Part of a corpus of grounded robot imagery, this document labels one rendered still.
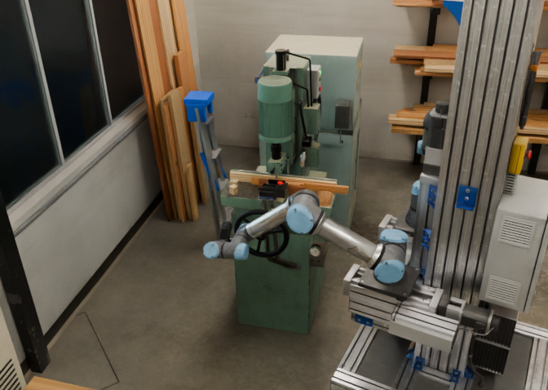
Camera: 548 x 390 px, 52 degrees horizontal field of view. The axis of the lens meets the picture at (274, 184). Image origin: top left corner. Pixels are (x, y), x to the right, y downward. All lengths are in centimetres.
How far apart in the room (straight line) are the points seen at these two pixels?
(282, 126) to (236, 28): 250
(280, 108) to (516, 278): 132
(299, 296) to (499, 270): 121
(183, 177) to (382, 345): 204
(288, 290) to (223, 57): 273
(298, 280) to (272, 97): 106
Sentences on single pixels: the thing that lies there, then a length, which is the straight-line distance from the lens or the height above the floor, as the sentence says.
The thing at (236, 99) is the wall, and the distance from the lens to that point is 547.
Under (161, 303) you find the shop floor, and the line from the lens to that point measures 377.
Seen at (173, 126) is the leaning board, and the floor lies 80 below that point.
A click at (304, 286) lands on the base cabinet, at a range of 324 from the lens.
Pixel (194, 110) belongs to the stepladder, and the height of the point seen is 109.
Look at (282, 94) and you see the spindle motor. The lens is 279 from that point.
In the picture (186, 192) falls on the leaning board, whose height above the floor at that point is 25.
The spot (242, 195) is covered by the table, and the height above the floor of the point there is 90.
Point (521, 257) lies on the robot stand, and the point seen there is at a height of 103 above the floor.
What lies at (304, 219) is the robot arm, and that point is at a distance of 226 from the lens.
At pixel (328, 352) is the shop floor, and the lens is 338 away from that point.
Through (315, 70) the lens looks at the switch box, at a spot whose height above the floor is 148.
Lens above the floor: 242
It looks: 29 degrees down
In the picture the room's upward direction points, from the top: 1 degrees counter-clockwise
